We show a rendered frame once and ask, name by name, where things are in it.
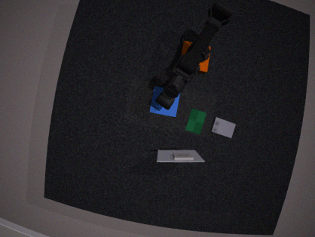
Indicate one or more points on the white flat rectangular block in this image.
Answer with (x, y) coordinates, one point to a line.
(223, 127)

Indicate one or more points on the grey panel with two small square holes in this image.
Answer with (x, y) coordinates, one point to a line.
(178, 155)

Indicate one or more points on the green flat square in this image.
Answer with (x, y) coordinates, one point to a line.
(196, 120)

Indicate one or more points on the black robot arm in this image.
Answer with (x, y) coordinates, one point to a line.
(219, 14)

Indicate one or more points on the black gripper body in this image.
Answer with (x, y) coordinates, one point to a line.
(165, 101)

